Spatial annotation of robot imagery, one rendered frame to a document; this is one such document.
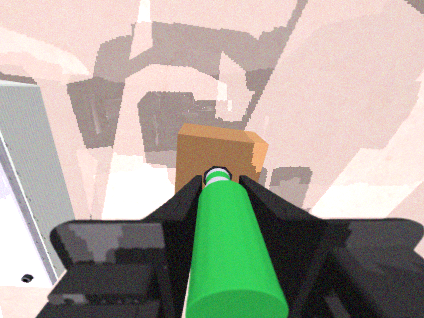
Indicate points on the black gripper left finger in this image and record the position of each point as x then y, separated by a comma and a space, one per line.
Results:
164, 239

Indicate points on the green marker cap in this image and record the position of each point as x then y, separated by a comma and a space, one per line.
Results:
231, 274

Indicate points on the tan wooden block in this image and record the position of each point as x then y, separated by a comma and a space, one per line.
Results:
202, 148

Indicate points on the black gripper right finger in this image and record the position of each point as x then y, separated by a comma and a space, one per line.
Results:
298, 242

